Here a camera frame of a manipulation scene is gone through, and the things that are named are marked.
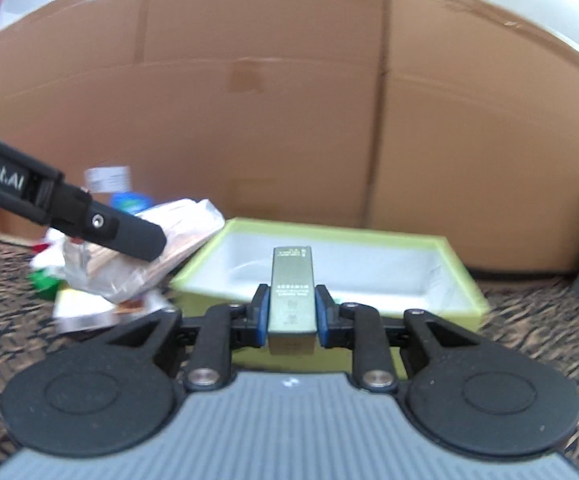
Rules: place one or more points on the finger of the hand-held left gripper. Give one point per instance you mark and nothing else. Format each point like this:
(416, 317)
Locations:
(124, 232)

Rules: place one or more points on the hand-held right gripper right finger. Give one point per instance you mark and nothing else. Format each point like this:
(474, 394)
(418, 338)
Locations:
(325, 320)

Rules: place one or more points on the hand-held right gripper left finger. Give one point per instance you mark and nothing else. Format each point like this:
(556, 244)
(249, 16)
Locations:
(260, 320)

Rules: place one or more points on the olive grey small carton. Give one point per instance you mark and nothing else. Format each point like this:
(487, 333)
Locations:
(292, 300)

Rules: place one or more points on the clear plastic bag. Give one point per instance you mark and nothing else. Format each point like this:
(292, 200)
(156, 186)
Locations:
(189, 230)

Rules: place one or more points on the green cardboard box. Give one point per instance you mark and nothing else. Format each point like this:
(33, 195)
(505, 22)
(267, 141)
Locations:
(394, 280)

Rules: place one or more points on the blue cube box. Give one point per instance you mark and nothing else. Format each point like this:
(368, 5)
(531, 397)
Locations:
(130, 202)

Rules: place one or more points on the white shipping label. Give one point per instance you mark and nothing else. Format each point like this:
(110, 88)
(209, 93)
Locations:
(106, 179)

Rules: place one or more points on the flat shiny packet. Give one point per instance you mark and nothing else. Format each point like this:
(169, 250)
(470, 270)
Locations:
(89, 317)

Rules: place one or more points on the small green item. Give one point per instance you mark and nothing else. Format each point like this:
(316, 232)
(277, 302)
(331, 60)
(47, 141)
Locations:
(45, 285)

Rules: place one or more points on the black letter-patterned mat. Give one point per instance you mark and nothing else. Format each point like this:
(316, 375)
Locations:
(534, 330)

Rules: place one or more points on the large brown cardboard box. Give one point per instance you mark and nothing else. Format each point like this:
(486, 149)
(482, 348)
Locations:
(294, 110)

